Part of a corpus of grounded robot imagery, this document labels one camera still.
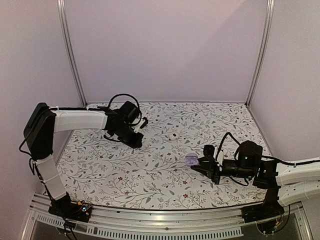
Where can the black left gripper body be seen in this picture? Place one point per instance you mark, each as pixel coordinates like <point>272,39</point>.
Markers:
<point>127,138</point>

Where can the cream earbud charging case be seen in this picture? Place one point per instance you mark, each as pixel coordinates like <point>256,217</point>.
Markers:
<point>173,136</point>

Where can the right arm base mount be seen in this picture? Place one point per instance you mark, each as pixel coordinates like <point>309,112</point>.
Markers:
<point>267,216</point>

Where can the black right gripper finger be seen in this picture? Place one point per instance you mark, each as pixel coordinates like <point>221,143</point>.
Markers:
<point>206,160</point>
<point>205,172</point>

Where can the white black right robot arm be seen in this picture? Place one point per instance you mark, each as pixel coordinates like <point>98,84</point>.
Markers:
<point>285,182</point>

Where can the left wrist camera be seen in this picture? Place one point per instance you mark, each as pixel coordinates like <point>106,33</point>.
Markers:
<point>144,121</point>

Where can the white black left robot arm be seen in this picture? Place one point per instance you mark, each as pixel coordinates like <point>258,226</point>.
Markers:
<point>125,123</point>

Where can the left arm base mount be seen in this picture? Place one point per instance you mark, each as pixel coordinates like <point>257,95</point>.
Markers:
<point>69,210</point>

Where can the floral patterned table mat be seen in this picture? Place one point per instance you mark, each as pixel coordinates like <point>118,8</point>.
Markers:
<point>155,176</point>

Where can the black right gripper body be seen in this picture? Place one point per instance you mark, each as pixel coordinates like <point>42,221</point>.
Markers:
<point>215,169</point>

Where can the front aluminium rail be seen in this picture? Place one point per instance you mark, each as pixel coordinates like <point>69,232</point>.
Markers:
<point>113,223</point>

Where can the purple round case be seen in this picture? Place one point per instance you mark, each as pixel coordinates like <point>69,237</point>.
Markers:
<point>191,159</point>

